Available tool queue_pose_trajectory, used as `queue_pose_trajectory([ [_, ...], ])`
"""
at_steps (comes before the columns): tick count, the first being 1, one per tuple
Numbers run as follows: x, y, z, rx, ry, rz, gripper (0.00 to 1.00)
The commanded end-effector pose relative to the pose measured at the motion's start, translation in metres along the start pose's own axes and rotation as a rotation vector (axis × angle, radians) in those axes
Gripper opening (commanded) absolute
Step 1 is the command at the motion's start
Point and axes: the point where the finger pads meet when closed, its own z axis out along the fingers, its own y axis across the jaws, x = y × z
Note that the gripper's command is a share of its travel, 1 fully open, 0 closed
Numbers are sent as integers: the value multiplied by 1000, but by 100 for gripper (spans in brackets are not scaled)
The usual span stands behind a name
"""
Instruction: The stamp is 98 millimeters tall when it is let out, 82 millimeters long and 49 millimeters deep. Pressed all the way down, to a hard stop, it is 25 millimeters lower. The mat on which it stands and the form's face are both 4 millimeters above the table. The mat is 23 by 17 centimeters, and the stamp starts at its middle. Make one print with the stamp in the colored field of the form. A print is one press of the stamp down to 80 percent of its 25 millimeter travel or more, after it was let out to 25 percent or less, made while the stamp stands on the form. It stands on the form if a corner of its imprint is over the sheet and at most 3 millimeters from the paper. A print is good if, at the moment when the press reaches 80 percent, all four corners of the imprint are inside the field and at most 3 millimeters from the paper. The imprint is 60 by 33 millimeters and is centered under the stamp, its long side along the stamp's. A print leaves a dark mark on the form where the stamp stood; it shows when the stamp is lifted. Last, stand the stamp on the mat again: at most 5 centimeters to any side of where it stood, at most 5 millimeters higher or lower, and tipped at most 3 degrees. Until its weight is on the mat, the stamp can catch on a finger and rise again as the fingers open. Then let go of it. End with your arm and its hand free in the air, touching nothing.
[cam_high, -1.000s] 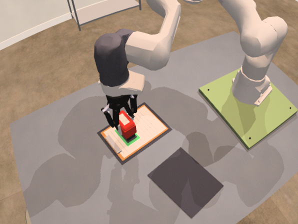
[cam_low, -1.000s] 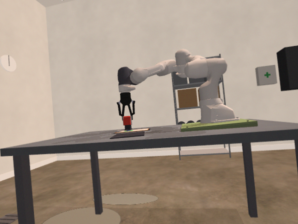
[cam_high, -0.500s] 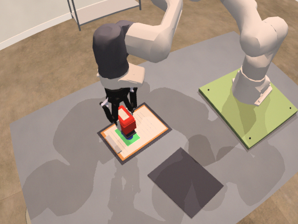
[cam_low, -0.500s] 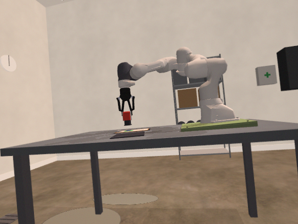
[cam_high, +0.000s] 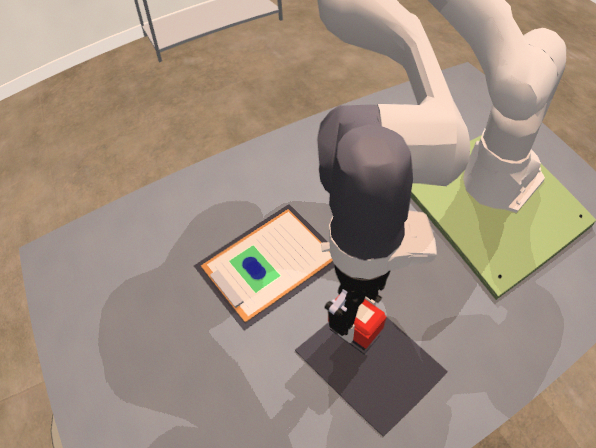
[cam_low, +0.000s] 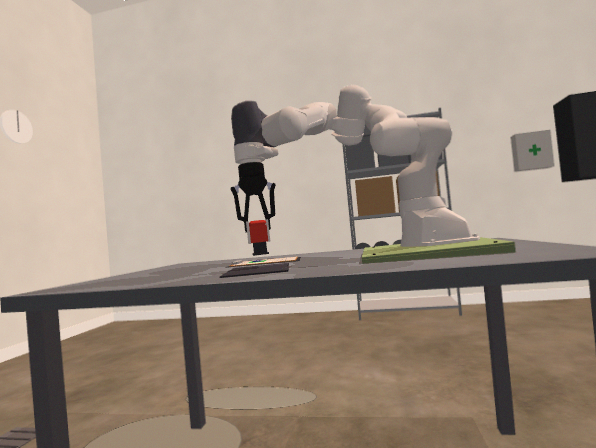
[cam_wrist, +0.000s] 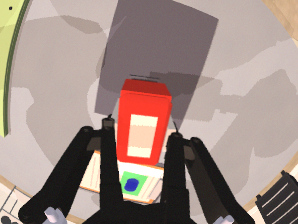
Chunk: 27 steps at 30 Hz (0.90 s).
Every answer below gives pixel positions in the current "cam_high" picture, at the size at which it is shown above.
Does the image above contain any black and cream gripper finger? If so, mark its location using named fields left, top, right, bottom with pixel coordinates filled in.
left=325, top=289, right=369, bottom=343
left=365, top=282, right=386, bottom=306

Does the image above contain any red self-inking stamp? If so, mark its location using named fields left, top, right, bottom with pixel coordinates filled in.
left=348, top=299, right=386, bottom=354

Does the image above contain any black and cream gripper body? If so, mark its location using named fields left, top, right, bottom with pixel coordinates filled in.
left=334, top=264, right=390, bottom=300

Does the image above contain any dark blue ink mark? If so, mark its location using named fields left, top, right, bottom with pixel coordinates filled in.
left=250, top=266, right=266, bottom=280
left=246, top=262, right=262, bottom=275
left=242, top=257, right=258, bottom=270

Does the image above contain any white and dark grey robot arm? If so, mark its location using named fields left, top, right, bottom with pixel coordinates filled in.
left=317, top=0, right=566, bottom=279

